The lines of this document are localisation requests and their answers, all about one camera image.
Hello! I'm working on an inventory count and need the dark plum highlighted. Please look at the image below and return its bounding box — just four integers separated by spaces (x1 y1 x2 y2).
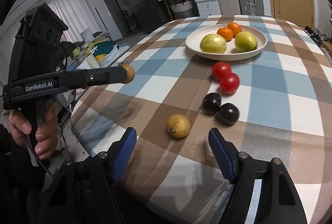
216 103 240 126
201 93 221 116

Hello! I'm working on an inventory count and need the brown longan fruit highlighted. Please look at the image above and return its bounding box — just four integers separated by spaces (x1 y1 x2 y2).
167 114 191 139
118 63 136 84

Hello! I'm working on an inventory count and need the red tomato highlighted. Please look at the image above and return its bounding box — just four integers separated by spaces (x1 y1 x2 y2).
212 62 232 80
220 72 240 95

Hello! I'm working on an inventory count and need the large green yellow guava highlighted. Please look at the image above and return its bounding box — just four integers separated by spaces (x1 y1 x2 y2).
200 34 227 54

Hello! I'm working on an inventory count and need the orange front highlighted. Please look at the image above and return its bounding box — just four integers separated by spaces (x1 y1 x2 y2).
217 27 233 41

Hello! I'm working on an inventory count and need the orange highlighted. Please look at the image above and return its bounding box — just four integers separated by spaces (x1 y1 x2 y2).
227 22 242 37
217 27 233 41

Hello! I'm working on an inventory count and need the person left hand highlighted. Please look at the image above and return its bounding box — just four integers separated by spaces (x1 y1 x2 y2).
9 103 58 160

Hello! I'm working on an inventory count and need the white basin with cloths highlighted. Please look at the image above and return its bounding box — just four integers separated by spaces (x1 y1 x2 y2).
92 41 119 67

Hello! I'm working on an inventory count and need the checkered tablecloth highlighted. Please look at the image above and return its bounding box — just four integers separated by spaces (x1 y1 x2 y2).
71 16 331 223

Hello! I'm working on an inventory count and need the cream round plate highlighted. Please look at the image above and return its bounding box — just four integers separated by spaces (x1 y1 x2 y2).
185 23 267 61

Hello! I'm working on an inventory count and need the woven laundry basket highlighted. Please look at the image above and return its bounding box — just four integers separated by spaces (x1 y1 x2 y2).
171 0 195 19

